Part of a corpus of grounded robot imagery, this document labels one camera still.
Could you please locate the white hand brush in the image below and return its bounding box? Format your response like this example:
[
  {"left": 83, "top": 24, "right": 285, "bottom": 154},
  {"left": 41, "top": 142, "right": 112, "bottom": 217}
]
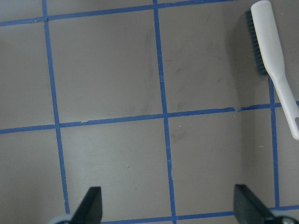
[{"left": 245, "top": 0, "right": 299, "bottom": 140}]

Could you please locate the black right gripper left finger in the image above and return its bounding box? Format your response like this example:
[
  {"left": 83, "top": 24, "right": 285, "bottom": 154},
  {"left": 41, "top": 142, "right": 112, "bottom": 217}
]
[{"left": 70, "top": 187, "right": 103, "bottom": 224}]

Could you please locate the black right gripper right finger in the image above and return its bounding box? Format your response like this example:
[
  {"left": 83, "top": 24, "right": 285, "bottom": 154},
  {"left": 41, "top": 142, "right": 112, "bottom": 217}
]
[{"left": 234, "top": 184, "right": 277, "bottom": 224}]

